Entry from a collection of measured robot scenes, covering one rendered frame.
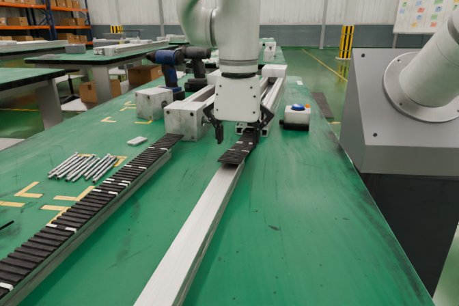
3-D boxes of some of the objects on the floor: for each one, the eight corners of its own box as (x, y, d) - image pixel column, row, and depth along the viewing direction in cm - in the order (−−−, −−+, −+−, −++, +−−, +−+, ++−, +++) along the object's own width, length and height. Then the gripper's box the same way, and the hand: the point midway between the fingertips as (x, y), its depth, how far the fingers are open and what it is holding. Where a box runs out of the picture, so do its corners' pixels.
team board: (376, 78, 630) (393, -21, 562) (395, 78, 640) (414, -20, 572) (435, 93, 493) (468, -36, 424) (459, 92, 503) (495, -35, 434)
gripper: (280, 67, 63) (276, 141, 69) (205, 65, 67) (207, 135, 73) (277, 73, 56) (272, 154, 62) (194, 70, 60) (197, 146, 66)
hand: (237, 139), depth 67 cm, fingers open, 8 cm apart
